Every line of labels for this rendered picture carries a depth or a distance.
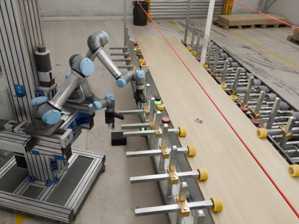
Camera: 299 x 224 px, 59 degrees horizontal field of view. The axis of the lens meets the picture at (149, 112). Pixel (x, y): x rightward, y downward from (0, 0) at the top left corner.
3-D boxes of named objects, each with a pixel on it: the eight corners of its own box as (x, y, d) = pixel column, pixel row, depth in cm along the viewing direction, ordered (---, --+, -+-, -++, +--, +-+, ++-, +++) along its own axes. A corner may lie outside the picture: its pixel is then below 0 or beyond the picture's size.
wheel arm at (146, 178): (130, 184, 172) (130, 180, 170) (129, 180, 175) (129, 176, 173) (203, 177, 180) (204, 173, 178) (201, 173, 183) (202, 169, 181)
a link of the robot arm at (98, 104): (90, 107, 221) (100, 102, 228) (97, 112, 214) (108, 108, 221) (89, 98, 217) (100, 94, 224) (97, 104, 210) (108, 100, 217)
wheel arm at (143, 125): (121, 130, 240) (121, 126, 238) (121, 127, 243) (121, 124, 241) (168, 127, 247) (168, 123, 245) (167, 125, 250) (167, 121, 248)
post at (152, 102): (148, 142, 258) (151, 98, 232) (147, 139, 261) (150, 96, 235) (151, 141, 258) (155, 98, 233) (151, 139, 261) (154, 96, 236)
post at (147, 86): (144, 126, 278) (146, 84, 253) (143, 124, 281) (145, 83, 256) (147, 126, 279) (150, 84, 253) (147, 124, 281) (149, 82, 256)
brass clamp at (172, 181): (169, 185, 174) (170, 179, 171) (165, 170, 185) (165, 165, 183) (179, 184, 175) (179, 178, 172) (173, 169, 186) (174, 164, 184)
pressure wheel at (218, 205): (208, 198, 165) (211, 212, 161) (212, 196, 158) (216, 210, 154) (217, 197, 166) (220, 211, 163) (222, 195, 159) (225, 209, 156)
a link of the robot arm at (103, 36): (69, 77, 245) (92, 30, 213) (78, 71, 257) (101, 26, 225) (79, 85, 246) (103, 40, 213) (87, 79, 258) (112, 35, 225)
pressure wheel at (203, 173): (200, 170, 177) (196, 167, 185) (200, 182, 177) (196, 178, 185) (208, 169, 178) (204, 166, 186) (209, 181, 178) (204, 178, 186)
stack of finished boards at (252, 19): (286, 23, 956) (288, 18, 947) (228, 25, 887) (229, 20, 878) (272, 18, 1017) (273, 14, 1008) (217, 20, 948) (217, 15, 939)
